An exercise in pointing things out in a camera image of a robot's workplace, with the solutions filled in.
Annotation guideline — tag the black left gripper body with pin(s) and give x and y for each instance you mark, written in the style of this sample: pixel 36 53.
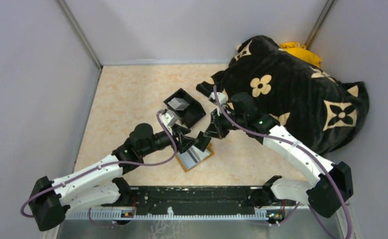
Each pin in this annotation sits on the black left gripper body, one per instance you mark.
pixel 179 143

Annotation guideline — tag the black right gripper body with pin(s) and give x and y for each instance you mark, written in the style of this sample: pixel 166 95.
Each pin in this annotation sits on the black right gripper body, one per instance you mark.
pixel 223 124

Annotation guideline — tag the white card with black stripe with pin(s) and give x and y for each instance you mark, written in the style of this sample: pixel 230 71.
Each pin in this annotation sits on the white card with black stripe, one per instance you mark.
pixel 192 157

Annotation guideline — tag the black plastic card box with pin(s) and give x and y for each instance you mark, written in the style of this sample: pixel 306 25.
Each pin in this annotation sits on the black plastic card box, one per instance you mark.
pixel 192 114

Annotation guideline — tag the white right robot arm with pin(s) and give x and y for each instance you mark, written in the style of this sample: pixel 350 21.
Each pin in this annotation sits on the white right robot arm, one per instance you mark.
pixel 327 185

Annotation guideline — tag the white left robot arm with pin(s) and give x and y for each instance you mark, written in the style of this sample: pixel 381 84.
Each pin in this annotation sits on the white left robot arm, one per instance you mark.
pixel 52 200

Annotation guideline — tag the stack of white cards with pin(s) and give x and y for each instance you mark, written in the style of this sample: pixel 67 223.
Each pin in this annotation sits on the stack of white cards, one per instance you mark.
pixel 178 104

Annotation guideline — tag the black flower-pattern blanket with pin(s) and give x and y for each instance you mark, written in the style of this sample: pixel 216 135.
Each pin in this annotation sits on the black flower-pattern blanket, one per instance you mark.
pixel 322 112

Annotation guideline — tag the yellow cloth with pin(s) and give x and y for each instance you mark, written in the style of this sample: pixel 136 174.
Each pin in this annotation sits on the yellow cloth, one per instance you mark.
pixel 300 51

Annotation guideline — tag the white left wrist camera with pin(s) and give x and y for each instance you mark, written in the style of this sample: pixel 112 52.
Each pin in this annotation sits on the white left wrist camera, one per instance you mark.
pixel 168 118

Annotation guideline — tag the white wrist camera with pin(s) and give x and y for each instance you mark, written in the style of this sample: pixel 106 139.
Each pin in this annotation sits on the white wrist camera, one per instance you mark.
pixel 218 97
pixel 168 118

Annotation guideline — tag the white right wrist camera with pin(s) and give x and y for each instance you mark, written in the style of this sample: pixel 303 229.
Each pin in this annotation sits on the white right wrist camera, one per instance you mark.
pixel 218 97

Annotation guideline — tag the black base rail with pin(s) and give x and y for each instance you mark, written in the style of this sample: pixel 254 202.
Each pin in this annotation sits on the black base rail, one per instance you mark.
pixel 193 203

